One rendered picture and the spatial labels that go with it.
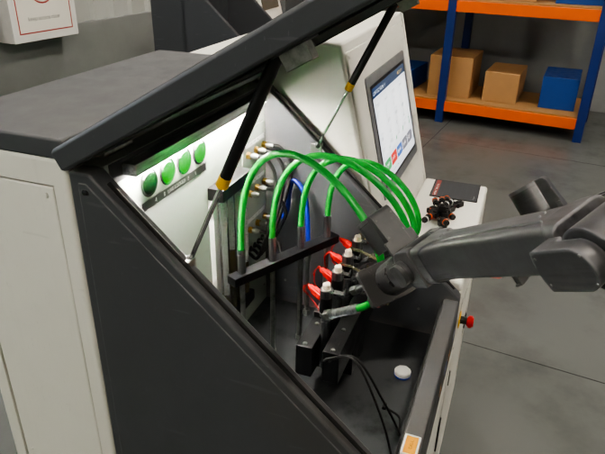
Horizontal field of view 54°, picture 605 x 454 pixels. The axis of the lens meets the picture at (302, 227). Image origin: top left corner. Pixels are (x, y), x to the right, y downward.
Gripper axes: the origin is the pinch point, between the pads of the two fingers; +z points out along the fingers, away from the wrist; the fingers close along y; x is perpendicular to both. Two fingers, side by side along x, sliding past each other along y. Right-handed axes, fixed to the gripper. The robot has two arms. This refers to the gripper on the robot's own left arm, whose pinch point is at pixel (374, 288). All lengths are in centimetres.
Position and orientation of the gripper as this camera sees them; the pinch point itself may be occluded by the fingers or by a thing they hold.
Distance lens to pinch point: 108.9
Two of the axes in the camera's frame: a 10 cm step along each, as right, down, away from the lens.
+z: -1.9, 2.9, 9.4
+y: -8.9, 3.6, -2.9
